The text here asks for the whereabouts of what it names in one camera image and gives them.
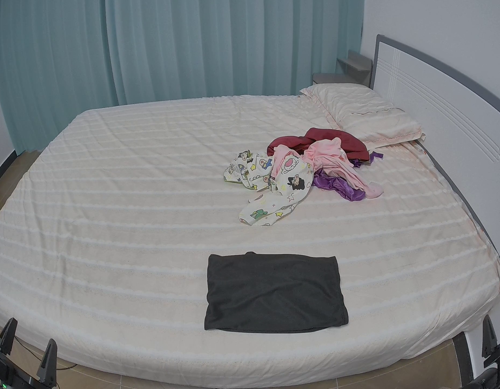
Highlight white printed pyjamas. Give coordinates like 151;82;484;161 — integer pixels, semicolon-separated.
223;149;316;227

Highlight black T-shirt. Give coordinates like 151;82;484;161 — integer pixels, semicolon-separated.
204;251;350;335

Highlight pink garment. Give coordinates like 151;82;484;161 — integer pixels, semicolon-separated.
270;138;385;200

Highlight bed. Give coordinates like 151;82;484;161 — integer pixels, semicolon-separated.
0;34;500;389

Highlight dark red garment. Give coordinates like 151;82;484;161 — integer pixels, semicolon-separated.
266;127;372;166

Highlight cream pillow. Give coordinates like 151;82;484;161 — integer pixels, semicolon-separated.
299;83;427;150

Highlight blue-green curtain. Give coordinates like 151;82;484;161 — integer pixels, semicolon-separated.
104;0;367;107
0;0;126;156

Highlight grey bedside table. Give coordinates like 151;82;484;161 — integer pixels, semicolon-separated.
312;50;374;86

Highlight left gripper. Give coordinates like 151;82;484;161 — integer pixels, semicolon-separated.
0;317;58;389

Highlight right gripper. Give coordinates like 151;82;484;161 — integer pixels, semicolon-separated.
475;315;500;389

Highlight purple satin garment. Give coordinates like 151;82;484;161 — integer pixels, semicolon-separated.
313;149;385;203

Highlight black cable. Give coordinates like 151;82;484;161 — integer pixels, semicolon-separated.
13;336;77;371

